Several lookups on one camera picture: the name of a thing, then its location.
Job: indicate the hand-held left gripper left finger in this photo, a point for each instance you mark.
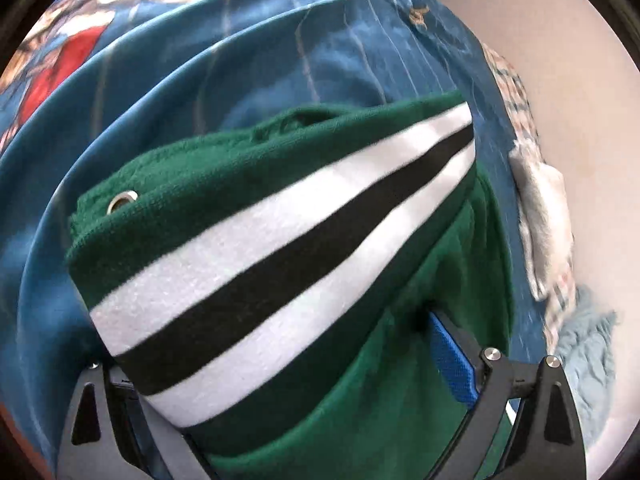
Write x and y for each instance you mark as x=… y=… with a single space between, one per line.
x=116 y=422

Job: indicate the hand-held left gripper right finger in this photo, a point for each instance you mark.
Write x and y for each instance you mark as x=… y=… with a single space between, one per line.
x=452 y=360

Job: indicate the green and white varsity jacket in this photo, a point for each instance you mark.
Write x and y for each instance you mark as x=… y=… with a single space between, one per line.
x=300 y=240

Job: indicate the light blue fuzzy cloth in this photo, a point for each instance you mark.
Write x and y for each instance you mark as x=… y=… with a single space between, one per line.
x=585 y=360

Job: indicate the white fluffy cloth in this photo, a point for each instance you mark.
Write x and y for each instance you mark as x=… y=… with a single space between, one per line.
x=542 y=210

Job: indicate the checkered bed sheet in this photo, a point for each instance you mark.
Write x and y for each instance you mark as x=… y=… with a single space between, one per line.
x=515 y=95

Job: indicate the blue printed blanket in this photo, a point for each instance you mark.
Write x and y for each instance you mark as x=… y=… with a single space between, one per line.
x=250 y=60

